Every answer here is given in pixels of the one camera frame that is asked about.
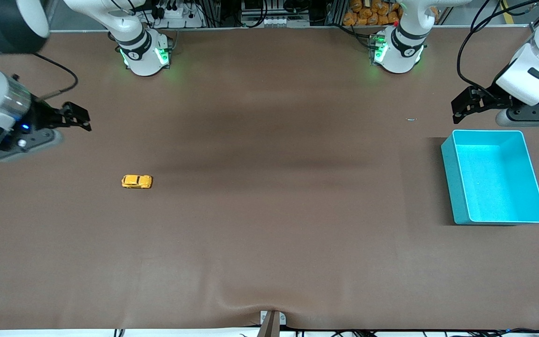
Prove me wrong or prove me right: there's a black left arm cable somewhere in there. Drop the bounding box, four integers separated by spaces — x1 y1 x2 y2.
456 0 539 101

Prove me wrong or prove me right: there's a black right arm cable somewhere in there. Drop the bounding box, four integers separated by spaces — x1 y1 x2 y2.
32 51 80 102

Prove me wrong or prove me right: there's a pile of orange packets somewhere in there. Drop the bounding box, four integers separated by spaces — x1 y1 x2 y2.
343 0 404 27

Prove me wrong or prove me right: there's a long white socket strip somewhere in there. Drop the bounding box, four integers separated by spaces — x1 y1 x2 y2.
245 16 311 28

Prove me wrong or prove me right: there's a small metal clamp bracket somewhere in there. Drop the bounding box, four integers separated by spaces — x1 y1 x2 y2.
260 310 287 326

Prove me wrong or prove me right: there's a teal plastic bin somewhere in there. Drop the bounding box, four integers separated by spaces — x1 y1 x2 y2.
441 130 539 226

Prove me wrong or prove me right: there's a yellow beetle toy car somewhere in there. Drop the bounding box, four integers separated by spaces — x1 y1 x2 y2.
121 175 153 190

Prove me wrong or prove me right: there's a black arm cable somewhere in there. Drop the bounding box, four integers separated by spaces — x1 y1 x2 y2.
32 51 80 102
456 0 539 101

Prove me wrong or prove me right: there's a brown strap under bracket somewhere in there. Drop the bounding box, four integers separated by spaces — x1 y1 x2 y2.
257 311 281 337

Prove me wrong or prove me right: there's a brown table mat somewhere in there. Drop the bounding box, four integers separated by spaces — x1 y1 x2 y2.
0 26 539 331

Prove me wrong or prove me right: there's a white power strip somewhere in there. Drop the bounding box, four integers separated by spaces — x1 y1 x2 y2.
154 4 203 29

